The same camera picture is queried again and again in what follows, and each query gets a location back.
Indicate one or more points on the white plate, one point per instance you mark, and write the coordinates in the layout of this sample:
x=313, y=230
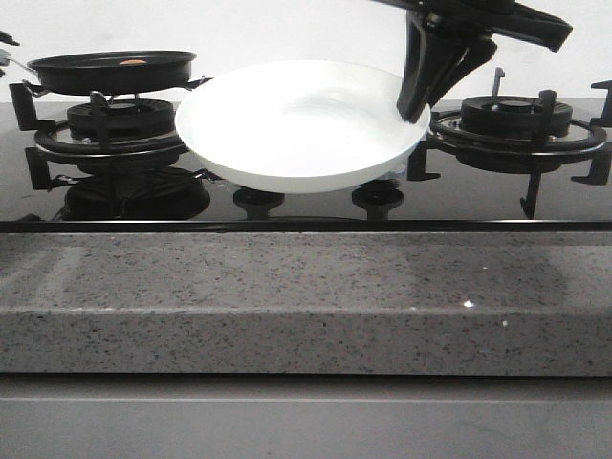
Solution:
x=299, y=126

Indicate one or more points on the black frying pan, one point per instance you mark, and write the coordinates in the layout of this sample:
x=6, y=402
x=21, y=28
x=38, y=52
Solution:
x=81, y=74

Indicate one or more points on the black right pan support grate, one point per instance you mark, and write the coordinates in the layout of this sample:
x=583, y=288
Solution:
x=561, y=140

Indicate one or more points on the black right gas burner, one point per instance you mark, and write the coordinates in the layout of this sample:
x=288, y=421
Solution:
x=509, y=117

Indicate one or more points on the black glass cooktop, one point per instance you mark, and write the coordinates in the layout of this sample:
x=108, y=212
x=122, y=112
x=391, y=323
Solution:
x=435, y=192

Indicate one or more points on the black left pan support grate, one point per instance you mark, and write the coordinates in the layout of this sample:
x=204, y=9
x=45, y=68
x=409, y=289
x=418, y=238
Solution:
x=56, y=159

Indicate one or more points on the black left gas burner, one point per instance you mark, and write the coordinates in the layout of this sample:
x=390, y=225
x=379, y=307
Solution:
x=126, y=119

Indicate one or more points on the black pan support grate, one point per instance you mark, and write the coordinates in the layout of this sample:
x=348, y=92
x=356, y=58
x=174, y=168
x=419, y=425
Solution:
x=561, y=140
x=56, y=159

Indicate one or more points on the grey cabinet drawer front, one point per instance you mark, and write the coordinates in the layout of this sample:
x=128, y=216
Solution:
x=283, y=417

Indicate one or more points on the fried egg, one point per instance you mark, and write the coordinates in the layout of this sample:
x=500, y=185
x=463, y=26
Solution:
x=133, y=61

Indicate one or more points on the black gas burner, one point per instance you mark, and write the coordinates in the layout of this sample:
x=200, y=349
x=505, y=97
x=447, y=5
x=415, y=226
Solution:
x=509, y=117
x=126, y=119

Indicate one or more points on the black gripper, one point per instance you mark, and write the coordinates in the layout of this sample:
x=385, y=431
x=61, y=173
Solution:
x=436, y=60

